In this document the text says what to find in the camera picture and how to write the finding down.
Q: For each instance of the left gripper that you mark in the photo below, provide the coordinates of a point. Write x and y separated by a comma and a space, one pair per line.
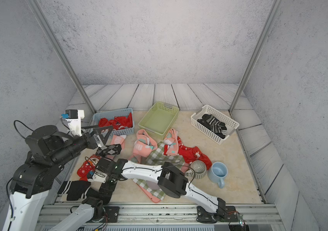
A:
92, 144

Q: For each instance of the pink sock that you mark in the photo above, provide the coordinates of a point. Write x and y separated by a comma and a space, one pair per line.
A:
143, 146
171, 143
118, 140

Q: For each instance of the red fluffy sock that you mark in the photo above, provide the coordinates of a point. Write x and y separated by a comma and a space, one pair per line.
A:
118, 123

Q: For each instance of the black white striped sock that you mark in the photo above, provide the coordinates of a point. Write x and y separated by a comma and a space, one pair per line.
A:
216, 126

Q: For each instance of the dark argyle sock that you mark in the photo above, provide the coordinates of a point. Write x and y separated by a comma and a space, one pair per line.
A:
109, 150

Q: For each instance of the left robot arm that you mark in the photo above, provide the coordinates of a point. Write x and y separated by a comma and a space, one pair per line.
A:
50, 151

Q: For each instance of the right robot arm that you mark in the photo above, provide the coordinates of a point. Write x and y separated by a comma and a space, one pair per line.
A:
171, 181

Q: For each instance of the blue plastic basket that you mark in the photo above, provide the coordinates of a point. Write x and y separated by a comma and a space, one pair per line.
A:
111, 115

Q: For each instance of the green plastic basket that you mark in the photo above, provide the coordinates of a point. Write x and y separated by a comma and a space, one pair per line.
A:
159, 119

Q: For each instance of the white plastic basket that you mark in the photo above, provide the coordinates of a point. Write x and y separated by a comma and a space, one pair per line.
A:
197, 122

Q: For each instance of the red snowman sock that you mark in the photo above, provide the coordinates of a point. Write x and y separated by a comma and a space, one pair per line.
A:
87, 170

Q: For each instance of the black sock at edge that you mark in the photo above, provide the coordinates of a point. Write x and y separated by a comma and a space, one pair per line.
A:
74, 190

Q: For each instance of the green checkered cloth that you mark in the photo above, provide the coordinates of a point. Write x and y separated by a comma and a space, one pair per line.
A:
158, 157

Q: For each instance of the pink tray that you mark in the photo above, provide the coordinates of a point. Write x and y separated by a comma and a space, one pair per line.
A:
155, 194

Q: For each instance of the red sock centre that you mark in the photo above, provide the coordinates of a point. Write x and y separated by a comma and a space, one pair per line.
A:
192, 154

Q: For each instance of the striped ceramic mug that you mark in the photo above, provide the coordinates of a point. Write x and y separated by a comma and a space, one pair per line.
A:
197, 170

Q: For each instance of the light blue mug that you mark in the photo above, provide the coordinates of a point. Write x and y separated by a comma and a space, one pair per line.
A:
217, 174

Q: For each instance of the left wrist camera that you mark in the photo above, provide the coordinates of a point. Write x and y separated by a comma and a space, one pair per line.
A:
73, 118

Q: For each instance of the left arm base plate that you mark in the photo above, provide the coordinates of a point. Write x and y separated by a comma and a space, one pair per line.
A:
107, 214

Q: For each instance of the left metal frame post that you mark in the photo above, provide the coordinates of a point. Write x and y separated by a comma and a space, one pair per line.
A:
42, 21

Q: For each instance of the metal frame post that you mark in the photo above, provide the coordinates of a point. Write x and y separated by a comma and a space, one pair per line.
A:
42, 21
256, 52

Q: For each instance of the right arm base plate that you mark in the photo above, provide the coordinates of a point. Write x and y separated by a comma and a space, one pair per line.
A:
229, 214

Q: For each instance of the front aluminium rail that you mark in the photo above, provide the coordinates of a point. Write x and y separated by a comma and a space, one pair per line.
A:
182, 217

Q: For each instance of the right metal frame post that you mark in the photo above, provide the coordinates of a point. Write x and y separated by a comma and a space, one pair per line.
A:
256, 52

